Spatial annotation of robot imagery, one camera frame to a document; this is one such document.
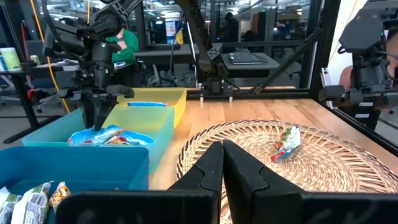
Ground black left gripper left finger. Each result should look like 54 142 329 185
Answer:
167 140 224 203

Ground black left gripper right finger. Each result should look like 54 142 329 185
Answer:
223 140 307 224

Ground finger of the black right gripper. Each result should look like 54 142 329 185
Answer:
81 96 95 129
93 95 118 131

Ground light blue blue-ended granola bar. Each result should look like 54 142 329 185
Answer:
67 124 126 145

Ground orange brown granola bar wrapper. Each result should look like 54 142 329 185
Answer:
49 181 72 210

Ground white green label granola bar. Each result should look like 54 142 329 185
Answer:
11 181 53 224

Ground green white granola bar wrapper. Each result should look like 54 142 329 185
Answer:
269 125 302 163

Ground teal plastic bin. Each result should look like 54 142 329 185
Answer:
21 105 175 175

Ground yellow plastic bin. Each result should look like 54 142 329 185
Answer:
101 86 188 129

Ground dark blue plastic bin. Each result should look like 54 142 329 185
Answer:
0 145 150 224

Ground black office desk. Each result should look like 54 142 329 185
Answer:
0 60 94 144
133 43 282 78

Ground round woven straw placemat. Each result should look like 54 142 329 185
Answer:
175 119 398 224

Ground white printed banner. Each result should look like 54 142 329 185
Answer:
164 17 182 45

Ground white green wipes canister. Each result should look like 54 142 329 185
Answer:
0 47 23 72

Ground black keyboard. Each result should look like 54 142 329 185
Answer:
228 52 270 65

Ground black box white labels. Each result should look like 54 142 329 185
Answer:
337 99 384 131

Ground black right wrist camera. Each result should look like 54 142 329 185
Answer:
42 20 86 58

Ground white hanging cable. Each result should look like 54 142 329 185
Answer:
185 21 200 88

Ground silver metal bracket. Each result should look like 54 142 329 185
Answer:
320 67 335 91

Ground black aluminium table frame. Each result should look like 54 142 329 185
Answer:
186 0 398 156

